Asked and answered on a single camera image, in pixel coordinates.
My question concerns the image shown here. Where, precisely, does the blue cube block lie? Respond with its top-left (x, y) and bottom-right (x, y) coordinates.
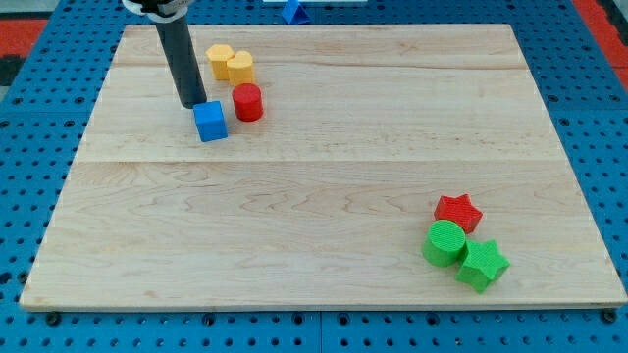
top-left (193, 101), bottom-right (228, 142)

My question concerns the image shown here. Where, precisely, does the wooden board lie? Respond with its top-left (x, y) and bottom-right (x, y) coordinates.
top-left (20, 25), bottom-right (627, 312)

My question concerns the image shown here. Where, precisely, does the red cylinder block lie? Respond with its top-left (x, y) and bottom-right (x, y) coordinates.
top-left (232, 83), bottom-right (264, 122)

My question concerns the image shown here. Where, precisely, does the yellow heart block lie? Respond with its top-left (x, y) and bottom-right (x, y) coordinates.
top-left (227, 50), bottom-right (255, 86)

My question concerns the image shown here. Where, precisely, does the green cylinder block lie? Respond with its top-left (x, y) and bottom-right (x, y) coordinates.
top-left (422, 220), bottom-right (466, 267)

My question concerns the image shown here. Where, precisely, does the red star block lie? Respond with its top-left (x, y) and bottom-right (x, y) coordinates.
top-left (434, 194), bottom-right (484, 234)

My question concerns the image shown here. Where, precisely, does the yellow pentagon block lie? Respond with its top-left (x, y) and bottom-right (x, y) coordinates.
top-left (205, 44), bottom-right (235, 80)

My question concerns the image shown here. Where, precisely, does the blue triangle block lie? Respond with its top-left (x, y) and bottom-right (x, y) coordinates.
top-left (281, 0), bottom-right (311, 25)

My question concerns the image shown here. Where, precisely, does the green star block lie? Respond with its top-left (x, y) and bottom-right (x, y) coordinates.
top-left (454, 240), bottom-right (510, 294)

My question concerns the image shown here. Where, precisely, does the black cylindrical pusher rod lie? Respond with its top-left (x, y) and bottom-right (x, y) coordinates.
top-left (156, 15), bottom-right (207, 109)

